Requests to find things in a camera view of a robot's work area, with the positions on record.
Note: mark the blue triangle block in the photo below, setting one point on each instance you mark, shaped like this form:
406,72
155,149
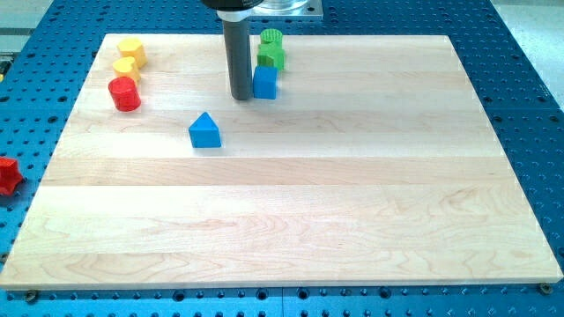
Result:
204,132

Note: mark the green cylinder block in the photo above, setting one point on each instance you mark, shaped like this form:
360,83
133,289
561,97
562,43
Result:
272,36

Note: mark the left board stop screw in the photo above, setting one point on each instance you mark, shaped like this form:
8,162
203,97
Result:
31,296

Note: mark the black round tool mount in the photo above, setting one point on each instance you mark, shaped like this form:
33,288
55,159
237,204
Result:
232,10

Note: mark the red star block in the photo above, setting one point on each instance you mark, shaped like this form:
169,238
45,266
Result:
10,175

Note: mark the yellow heart block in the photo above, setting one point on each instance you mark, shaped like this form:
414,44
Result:
127,67

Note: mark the wooden board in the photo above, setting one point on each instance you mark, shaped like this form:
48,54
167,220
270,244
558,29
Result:
376,164

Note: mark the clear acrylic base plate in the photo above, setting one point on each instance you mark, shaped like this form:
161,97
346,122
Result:
291,9

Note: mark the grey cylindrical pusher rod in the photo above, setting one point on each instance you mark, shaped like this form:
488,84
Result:
238,57

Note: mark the red cylinder block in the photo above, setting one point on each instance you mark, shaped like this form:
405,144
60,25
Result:
123,91

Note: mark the right board stop screw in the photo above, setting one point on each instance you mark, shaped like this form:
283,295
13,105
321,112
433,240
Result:
545,289

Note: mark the blue cube block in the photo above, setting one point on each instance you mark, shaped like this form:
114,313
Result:
265,82

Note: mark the yellow hexagon block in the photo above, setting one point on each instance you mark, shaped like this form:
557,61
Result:
133,47

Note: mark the board stop screw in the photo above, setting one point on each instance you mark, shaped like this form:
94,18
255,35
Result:
545,289
31,296

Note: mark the green star block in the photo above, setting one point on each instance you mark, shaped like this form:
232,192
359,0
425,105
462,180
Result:
271,55

